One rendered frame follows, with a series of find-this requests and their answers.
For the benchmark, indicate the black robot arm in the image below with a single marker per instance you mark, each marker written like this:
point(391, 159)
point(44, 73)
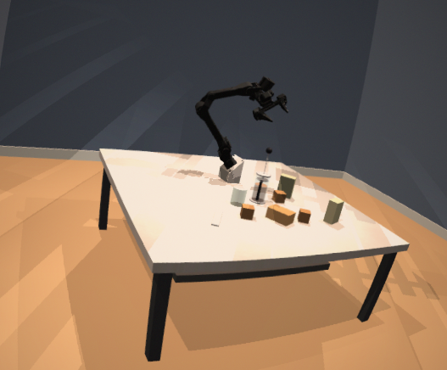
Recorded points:
point(252, 89)

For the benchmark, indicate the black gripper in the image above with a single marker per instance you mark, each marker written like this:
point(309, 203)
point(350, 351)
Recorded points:
point(259, 114)

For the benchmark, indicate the pale yellow cube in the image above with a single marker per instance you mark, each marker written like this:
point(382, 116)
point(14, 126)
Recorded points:
point(333, 211)
point(286, 184)

